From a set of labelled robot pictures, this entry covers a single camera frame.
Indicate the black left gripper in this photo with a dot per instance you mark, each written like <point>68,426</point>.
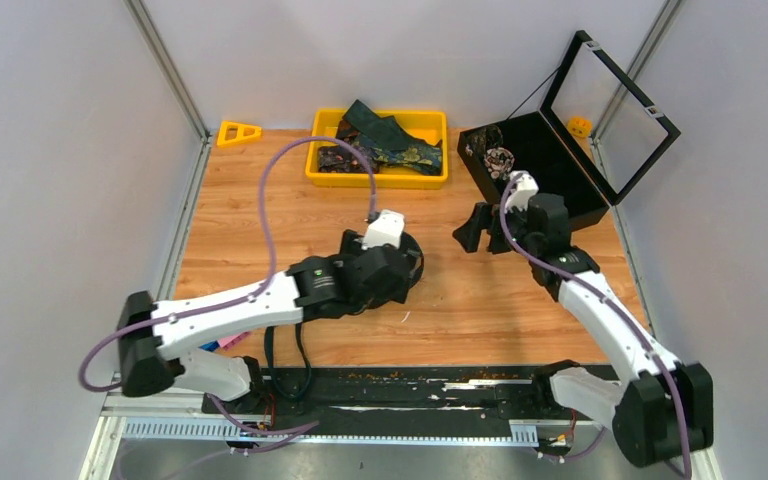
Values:
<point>352,248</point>

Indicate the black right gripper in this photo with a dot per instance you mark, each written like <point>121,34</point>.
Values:
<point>481,218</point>

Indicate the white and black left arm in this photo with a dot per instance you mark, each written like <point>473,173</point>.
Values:
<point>161,346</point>

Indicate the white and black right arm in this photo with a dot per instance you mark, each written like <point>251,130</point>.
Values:
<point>659,408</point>

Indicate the rolled floral tie in box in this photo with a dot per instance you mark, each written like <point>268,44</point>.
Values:
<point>499,163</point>

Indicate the blue floral tie in bin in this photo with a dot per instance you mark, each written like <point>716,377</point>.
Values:
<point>419,156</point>

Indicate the rolled dark tie in box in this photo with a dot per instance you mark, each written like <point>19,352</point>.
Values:
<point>482,140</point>

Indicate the yellow plastic bin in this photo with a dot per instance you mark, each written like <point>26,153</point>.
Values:
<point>430,126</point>

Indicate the dark patterned tie in bin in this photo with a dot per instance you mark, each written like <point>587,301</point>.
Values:
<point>337,159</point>

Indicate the dark green tie in bin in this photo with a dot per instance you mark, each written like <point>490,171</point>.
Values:
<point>361,123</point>

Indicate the yellow round toy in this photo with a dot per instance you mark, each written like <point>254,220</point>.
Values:
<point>579,127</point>

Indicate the black gift box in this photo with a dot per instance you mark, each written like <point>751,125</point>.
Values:
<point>630,135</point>

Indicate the colourful toy brick block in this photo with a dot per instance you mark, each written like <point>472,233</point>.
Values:
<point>225,343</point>

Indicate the yellow triangle toy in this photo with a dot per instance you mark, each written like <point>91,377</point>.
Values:
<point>232,134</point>

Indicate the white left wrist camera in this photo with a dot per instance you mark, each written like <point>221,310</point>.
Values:
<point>386,229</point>

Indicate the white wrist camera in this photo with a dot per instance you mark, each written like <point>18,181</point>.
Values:
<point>386,229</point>
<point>523,188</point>

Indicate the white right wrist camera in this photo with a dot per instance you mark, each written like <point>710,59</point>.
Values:
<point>523,188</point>

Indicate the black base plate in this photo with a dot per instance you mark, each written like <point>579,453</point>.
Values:
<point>404,402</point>

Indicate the aluminium rail frame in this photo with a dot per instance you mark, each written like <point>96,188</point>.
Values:
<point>180,414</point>

